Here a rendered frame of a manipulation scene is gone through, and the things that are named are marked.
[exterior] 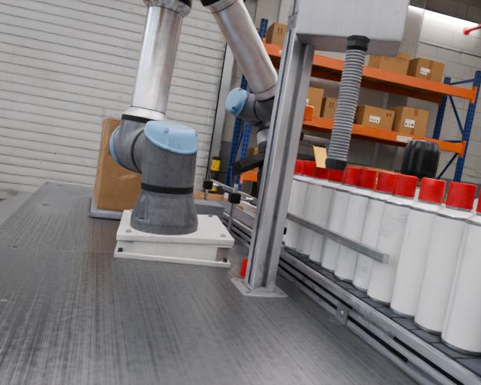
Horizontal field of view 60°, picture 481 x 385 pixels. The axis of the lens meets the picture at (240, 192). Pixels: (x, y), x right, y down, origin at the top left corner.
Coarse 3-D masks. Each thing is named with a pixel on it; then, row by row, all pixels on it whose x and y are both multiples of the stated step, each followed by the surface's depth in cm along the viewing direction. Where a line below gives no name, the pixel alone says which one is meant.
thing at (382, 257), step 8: (240, 192) 126; (256, 200) 114; (288, 216) 94; (296, 216) 91; (304, 224) 87; (312, 224) 84; (320, 232) 81; (328, 232) 78; (336, 232) 77; (336, 240) 75; (344, 240) 73; (352, 240) 71; (352, 248) 70; (360, 248) 68; (368, 248) 66; (368, 256) 66; (376, 256) 64; (384, 256) 63
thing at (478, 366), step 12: (228, 204) 160; (240, 216) 134; (252, 216) 138; (252, 228) 115; (288, 252) 93; (312, 264) 84; (324, 276) 78; (348, 288) 72; (384, 312) 62; (408, 324) 58; (420, 336) 55; (432, 336) 55; (444, 348) 52; (456, 360) 49; (468, 360) 49; (480, 360) 50; (480, 372) 47
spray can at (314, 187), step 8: (320, 168) 90; (320, 176) 90; (312, 184) 90; (320, 184) 89; (312, 192) 90; (320, 192) 89; (312, 200) 90; (304, 208) 91; (312, 208) 90; (304, 216) 91; (312, 216) 90; (304, 232) 91; (312, 232) 90; (304, 240) 91; (296, 248) 93; (304, 248) 91; (304, 256) 91
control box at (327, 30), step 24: (312, 0) 68; (336, 0) 67; (360, 0) 66; (384, 0) 65; (408, 0) 64; (312, 24) 68; (336, 24) 67; (360, 24) 66; (384, 24) 65; (336, 48) 74; (384, 48) 69
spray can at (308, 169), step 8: (304, 160) 95; (304, 168) 95; (312, 168) 94; (304, 176) 95; (312, 176) 95; (296, 184) 95; (304, 184) 94; (296, 192) 95; (304, 192) 94; (296, 200) 95; (304, 200) 94; (296, 208) 95; (288, 224) 97; (296, 224) 95; (288, 232) 96; (296, 232) 95; (288, 240) 96; (296, 240) 95; (288, 248) 96
